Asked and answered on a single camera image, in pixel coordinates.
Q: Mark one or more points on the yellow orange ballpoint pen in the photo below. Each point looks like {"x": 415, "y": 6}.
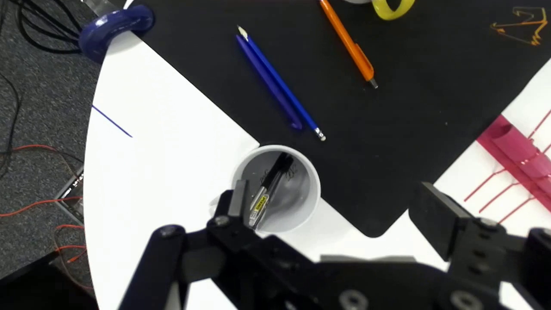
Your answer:
{"x": 346, "y": 41}

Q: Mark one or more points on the pink toothed rack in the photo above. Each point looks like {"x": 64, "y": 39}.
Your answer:
{"x": 517, "y": 152}

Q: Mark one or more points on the white mug yellow inside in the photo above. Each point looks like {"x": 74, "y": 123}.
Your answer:
{"x": 393, "y": 10}

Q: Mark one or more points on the gray cup white inside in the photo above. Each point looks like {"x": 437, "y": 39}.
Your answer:
{"x": 301, "y": 192}

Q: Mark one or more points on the black marker pen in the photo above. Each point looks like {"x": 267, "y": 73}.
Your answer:
{"x": 269, "y": 183}

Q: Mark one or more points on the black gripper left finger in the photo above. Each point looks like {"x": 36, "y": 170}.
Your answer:
{"x": 241, "y": 204}

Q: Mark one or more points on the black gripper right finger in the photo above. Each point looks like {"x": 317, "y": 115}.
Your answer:
{"x": 439, "y": 216}

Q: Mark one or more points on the blue table clamp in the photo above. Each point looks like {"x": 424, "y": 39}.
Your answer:
{"x": 112, "y": 28}

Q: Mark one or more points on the black table mat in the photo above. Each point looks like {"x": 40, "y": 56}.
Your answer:
{"x": 413, "y": 127}

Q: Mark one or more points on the blue pen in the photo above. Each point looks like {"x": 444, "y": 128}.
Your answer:
{"x": 281, "y": 87}

